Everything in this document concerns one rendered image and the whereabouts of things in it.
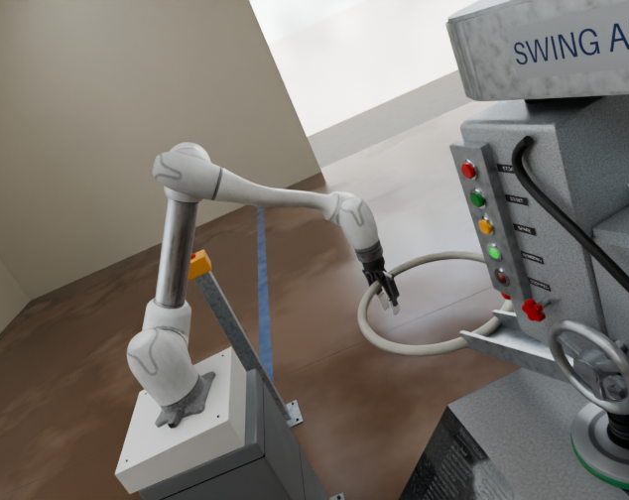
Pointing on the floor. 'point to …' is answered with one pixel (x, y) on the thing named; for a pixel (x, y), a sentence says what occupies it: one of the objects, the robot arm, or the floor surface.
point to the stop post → (199, 267)
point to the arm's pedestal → (250, 462)
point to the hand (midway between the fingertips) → (389, 304)
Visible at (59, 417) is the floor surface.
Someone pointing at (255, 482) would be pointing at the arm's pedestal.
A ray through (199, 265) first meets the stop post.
